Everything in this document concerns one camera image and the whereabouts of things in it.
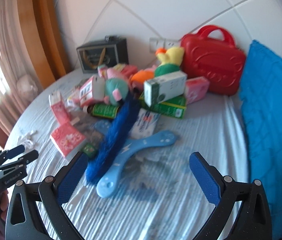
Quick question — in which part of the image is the pink flower tissue pack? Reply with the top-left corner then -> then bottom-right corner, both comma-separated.
50,122 -> 87,160

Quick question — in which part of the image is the green label syrup bottle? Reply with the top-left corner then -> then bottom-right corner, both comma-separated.
82,103 -> 120,119

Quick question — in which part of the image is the teal dress pig plush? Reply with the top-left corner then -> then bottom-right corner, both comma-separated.
104,78 -> 129,106

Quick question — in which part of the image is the orange dress pink pig plush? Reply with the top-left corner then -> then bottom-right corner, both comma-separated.
98,64 -> 157,94

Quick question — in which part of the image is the small pink tissue pack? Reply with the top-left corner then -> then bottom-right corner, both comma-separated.
49,90 -> 70,125

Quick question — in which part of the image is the beige curtain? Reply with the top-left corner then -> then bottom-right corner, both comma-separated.
0,0 -> 43,134

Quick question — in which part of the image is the blue plastic boomerang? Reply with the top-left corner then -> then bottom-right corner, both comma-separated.
96,130 -> 179,198

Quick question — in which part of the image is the blue furry tail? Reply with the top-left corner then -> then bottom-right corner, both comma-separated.
85,93 -> 141,185

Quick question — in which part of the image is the large pink tissue pack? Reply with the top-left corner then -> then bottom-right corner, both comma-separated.
79,75 -> 105,107

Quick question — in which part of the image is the white blue toothpaste box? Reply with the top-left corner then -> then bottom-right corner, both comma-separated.
129,108 -> 161,139

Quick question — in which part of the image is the blue plastic crate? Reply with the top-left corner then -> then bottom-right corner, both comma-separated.
239,40 -> 282,239

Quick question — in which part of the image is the black coffee cup gift box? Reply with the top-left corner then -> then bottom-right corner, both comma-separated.
76,36 -> 129,73

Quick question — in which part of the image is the pink tissue pack right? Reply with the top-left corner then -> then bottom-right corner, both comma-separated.
184,76 -> 210,105

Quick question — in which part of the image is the white green medicine box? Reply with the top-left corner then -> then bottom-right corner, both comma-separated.
144,71 -> 187,107

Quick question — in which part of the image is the red bear suitcase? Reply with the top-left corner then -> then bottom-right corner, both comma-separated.
181,25 -> 246,96

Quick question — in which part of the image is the yellow green duck plush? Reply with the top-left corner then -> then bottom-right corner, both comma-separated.
154,47 -> 185,77

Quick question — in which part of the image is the wall power socket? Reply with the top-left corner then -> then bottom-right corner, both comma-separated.
149,37 -> 181,53

